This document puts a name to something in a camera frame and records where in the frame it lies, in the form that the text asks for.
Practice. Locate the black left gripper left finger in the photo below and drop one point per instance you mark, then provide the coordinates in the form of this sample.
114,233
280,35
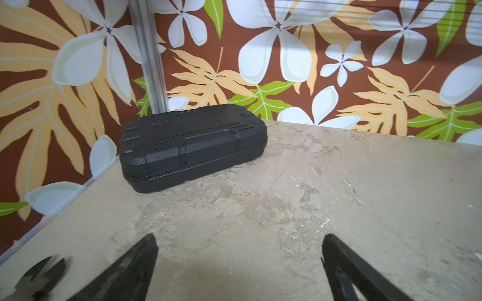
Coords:
128,278

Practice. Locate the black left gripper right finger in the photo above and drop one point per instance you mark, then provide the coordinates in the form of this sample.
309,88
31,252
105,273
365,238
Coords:
346,271

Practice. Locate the black hard plastic case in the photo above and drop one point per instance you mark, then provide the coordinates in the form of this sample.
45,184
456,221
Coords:
164,150

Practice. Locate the aluminium frame post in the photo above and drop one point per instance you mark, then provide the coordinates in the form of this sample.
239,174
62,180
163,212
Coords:
142,16

